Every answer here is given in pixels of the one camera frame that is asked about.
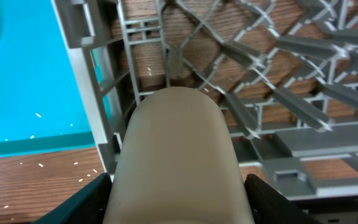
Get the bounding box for small white cup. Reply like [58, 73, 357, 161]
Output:
[103, 87, 254, 223]

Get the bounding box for grey plastic dish rack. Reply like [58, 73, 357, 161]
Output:
[52, 0, 358, 200]

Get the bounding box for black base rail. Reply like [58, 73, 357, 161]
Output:
[293, 196, 358, 224]

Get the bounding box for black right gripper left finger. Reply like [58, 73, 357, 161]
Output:
[34, 173, 112, 224]

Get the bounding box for teal plastic tray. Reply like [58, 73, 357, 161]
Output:
[0, 1, 103, 157]

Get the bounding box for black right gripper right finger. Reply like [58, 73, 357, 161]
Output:
[244, 174, 321, 224]

